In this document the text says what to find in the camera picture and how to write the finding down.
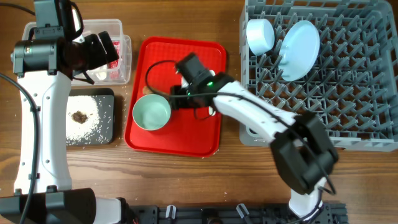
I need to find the red plastic tray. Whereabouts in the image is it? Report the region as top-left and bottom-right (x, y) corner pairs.
(124, 37), (227, 157)

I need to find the black waste tray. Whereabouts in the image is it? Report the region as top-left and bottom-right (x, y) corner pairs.
(69, 88), (115, 146)

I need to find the light blue grey bowl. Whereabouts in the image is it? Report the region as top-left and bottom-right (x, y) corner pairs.
(246, 19), (275, 56)

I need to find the white cooked rice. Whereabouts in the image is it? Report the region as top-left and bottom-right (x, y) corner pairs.
(66, 95), (104, 146)

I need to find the white tissue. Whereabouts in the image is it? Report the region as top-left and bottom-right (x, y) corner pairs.
(94, 71), (108, 81)

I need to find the mint green bowl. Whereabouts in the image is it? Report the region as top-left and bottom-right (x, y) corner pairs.
(132, 94), (172, 131)

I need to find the grey plastic dishwasher rack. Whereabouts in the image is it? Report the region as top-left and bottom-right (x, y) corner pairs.
(239, 0), (397, 152)

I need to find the white plastic spoon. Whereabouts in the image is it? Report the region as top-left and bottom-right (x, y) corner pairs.
(208, 70), (216, 116)

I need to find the light blue round plate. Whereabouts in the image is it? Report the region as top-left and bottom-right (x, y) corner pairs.
(278, 21), (320, 82)

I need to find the brown food scrap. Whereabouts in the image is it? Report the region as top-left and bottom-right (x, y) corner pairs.
(72, 111), (88, 124)

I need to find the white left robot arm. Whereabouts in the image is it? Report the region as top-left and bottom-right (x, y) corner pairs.
(1, 1), (130, 223)

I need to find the brown sweet potato piece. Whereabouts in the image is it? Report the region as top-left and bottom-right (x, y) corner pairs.
(142, 86), (153, 95)

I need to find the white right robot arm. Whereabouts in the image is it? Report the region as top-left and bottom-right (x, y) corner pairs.
(171, 53), (338, 222)

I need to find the clear plastic bin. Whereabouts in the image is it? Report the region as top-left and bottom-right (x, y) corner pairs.
(21, 19), (132, 86)

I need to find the red ketchup packet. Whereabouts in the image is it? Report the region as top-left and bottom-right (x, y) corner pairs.
(108, 41), (121, 80)

